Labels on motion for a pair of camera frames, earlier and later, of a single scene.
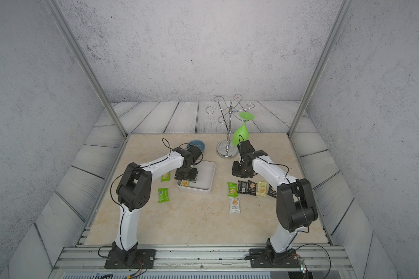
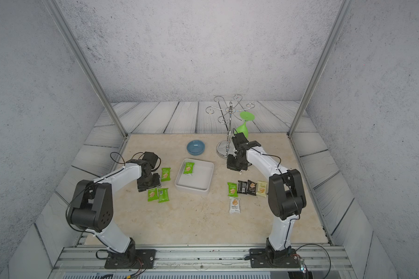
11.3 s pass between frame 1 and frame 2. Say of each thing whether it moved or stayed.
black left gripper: moved
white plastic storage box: stayed
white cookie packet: stayed
